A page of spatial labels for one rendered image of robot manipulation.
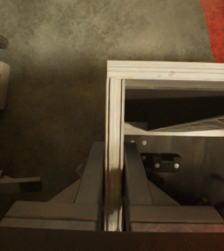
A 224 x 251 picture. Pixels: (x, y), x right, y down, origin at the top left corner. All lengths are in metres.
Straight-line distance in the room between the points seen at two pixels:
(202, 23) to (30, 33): 1.00
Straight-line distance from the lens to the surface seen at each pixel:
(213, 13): 1.32
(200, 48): 1.22
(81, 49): 1.13
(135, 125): 0.90
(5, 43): 1.19
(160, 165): 0.90
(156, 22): 1.19
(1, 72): 1.13
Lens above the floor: 1.07
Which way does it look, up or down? 84 degrees down
